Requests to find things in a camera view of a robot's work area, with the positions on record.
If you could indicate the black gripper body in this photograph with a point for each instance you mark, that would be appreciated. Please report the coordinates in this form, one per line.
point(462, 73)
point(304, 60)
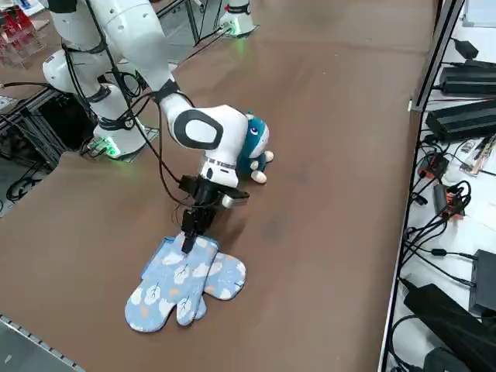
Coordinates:
point(207, 195)

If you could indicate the blue patterned oven mitt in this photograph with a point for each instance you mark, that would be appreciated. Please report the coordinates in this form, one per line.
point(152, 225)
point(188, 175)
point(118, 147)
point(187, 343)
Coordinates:
point(226, 277)
point(170, 279)

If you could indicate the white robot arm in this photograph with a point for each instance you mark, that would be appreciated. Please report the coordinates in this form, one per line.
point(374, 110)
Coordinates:
point(238, 19)
point(128, 31)

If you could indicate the small blue plush doll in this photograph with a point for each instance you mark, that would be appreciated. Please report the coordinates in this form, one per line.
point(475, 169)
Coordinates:
point(255, 135)

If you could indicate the aluminium edge profile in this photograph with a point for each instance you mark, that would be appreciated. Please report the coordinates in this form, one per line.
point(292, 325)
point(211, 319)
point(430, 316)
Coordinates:
point(38, 345)

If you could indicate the orange and black device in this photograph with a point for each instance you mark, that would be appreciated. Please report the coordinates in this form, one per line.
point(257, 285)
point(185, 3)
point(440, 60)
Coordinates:
point(434, 166)

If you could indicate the black adapter with orange plug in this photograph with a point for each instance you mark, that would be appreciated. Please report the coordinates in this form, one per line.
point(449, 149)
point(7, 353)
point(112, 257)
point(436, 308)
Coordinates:
point(441, 197)

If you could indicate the clear shelf with red packets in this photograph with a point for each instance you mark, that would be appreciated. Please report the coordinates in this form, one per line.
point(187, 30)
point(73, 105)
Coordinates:
point(15, 35)

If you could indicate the large black power adapter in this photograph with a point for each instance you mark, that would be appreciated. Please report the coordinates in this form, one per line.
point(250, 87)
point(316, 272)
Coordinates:
point(445, 310)

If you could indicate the ribbed black power supply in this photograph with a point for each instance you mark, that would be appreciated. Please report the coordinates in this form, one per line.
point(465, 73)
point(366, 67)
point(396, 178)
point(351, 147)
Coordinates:
point(461, 120)
point(469, 83)

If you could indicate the printed paper packet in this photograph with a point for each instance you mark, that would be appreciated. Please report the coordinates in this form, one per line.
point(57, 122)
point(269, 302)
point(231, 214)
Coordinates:
point(474, 155)

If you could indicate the small black power adapter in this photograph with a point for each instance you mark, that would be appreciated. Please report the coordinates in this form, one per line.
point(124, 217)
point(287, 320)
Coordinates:
point(467, 48)

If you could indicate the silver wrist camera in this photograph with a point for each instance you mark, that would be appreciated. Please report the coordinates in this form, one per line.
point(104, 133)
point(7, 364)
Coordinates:
point(234, 199)

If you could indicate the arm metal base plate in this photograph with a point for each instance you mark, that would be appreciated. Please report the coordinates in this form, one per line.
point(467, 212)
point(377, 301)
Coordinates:
point(152, 133)

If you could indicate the black metal frame stand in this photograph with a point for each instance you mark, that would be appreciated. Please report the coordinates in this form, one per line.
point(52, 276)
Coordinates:
point(58, 124)

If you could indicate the grey metal frame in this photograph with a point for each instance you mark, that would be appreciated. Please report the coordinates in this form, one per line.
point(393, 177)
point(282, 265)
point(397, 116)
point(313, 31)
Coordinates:
point(192, 19)

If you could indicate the aluminium post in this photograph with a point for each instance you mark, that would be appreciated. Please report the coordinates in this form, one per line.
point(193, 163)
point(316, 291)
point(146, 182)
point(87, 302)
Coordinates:
point(440, 50)

